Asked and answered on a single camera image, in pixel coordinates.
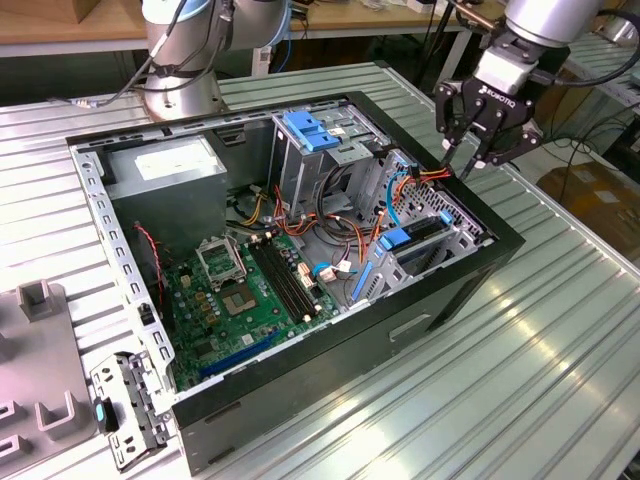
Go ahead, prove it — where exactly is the blue data wire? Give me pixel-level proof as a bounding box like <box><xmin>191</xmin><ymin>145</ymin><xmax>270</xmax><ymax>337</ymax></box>
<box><xmin>385</xmin><ymin>167</ymin><xmax>416</xmax><ymax>229</ymax></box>

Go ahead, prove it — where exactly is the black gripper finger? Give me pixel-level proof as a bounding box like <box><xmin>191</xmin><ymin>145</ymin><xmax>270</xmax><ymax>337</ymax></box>
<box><xmin>460</xmin><ymin>122</ymin><xmax>545</xmax><ymax>181</ymax></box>
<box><xmin>432</xmin><ymin>79</ymin><xmax>477</xmax><ymax>167</ymax></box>

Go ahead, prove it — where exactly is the metal slot cover bracket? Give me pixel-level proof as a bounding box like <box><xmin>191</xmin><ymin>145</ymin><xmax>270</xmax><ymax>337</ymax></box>
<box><xmin>88</xmin><ymin>351</ymin><xmax>176</xmax><ymax>472</ymax></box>

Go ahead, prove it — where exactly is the metal slat side table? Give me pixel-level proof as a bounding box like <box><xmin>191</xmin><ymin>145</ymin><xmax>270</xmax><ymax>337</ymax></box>
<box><xmin>539</xmin><ymin>32</ymin><xmax>640</xmax><ymax>146</ymax></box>

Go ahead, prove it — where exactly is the orange black wire bundle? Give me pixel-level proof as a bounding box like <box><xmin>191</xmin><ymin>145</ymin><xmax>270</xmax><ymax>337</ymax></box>
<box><xmin>224</xmin><ymin>184</ymin><xmax>381</xmax><ymax>266</ymax></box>

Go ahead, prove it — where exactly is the metal socket cover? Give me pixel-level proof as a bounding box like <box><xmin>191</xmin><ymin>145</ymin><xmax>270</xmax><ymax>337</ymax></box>
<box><xmin>194</xmin><ymin>234</ymin><xmax>250</xmax><ymax>292</ymax></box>

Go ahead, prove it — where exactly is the orange red power wire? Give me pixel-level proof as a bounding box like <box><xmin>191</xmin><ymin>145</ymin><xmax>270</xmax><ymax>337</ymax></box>
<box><xmin>372</xmin><ymin>163</ymin><xmax>454</xmax><ymax>256</ymax></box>

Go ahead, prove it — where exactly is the CPU socket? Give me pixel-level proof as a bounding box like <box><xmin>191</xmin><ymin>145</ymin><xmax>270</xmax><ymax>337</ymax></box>
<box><xmin>219</xmin><ymin>283</ymin><xmax>262</xmax><ymax>319</ymax></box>

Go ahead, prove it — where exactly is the metal disk bay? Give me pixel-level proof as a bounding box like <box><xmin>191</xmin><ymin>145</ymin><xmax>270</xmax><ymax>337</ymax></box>
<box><xmin>347</xmin><ymin>207</ymin><xmax>496</xmax><ymax>307</ymax></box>

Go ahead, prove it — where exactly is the large brown cardboard box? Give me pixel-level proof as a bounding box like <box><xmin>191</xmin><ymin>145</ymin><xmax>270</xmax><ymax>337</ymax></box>
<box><xmin>537</xmin><ymin>162</ymin><xmax>640</xmax><ymax>251</ymax></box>

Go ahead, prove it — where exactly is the black camera cable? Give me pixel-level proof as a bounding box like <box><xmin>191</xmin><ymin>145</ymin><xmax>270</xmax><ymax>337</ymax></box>
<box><xmin>529</xmin><ymin>9</ymin><xmax>640</xmax><ymax>90</ymax></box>

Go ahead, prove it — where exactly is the hard disk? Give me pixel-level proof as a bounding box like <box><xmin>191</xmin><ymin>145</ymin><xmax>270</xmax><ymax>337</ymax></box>
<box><xmin>349</xmin><ymin>208</ymin><xmax>455</xmax><ymax>305</ymax></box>

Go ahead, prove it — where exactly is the cable with silver plug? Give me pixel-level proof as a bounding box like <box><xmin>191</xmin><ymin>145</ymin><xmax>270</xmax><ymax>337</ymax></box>
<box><xmin>47</xmin><ymin>0</ymin><xmax>189</xmax><ymax>110</ymax></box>

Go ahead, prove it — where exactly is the red black fan wire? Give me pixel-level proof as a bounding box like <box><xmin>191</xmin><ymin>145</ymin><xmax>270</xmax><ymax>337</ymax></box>
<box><xmin>131</xmin><ymin>223</ymin><xmax>167</xmax><ymax>307</ymax></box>

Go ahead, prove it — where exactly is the black RAM slot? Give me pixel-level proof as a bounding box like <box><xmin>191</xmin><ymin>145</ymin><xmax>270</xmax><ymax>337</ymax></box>
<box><xmin>249</xmin><ymin>240</ymin><xmax>307</xmax><ymax>324</ymax></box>
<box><xmin>262</xmin><ymin>238</ymin><xmax>321</xmax><ymax>316</ymax></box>

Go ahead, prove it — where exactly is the blue drive cage latch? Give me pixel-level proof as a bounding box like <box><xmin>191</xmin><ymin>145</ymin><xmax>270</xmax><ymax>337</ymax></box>
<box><xmin>282</xmin><ymin>112</ymin><xmax>342</xmax><ymax>154</ymax></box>

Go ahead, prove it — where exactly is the grey power supply unit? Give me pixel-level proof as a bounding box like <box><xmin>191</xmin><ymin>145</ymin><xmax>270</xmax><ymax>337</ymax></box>
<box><xmin>102</xmin><ymin>134</ymin><xmax>229</xmax><ymax>261</ymax></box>

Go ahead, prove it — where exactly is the metal optical drive cage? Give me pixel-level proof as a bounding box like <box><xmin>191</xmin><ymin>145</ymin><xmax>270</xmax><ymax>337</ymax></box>
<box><xmin>267</xmin><ymin>102</ymin><xmax>391</xmax><ymax>221</ymax></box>

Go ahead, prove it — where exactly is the black latch with blue tab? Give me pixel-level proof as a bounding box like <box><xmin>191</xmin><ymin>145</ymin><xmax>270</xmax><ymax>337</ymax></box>
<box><xmin>93</xmin><ymin>398</ymin><xmax>121</xmax><ymax>434</ymax></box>

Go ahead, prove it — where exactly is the white connector blue wire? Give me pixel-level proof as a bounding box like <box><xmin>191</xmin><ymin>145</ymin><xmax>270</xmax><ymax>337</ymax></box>
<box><xmin>310</xmin><ymin>259</ymin><xmax>361</xmax><ymax>285</ymax></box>

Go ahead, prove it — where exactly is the grey parts rack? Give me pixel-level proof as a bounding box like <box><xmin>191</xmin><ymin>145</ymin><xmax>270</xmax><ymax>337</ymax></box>
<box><xmin>0</xmin><ymin>279</ymin><xmax>101</xmax><ymax>466</ymax></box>

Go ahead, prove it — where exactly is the yellow orange wire bundle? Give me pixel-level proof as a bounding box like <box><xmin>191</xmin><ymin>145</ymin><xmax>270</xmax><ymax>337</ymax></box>
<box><xmin>242</xmin><ymin>185</ymin><xmax>269</xmax><ymax>226</ymax></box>

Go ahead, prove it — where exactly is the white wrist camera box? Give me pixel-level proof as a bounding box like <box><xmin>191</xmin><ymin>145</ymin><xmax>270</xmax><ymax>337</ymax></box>
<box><xmin>472</xmin><ymin>42</ymin><xmax>541</xmax><ymax>96</ymax></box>

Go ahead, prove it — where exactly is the wooden desk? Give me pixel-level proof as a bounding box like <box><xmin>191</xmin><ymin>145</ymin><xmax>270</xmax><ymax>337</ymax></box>
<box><xmin>0</xmin><ymin>0</ymin><xmax>506</xmax><ymax>96</ymax></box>

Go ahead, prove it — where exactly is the green motherboard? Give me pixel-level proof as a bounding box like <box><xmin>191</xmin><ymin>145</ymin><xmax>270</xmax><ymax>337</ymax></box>
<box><xmin>162</xmin><ymin>232</ymin><xmax>341</xmax><ymax>394</ymax></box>

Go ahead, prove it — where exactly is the black open PC case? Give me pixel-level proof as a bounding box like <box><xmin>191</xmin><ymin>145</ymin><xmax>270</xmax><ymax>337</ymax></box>
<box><xmin>64</xmin><ymin>90</ymin><xmax>526</xmax><ymax>477</ymax></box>

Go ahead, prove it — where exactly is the blue expansion slot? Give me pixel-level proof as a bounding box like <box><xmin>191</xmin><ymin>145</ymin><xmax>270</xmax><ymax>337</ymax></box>
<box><xmin>199</xmin><ymin>332</ymin><xmax>274</xmax><ymax>381</ymax></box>

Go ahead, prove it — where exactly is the black cable loop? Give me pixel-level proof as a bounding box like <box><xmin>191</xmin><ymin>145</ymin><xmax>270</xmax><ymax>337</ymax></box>
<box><xmin>319</xmin><ymin>164</ymin><xmax>374</xmax><ymax>239</ymax></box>

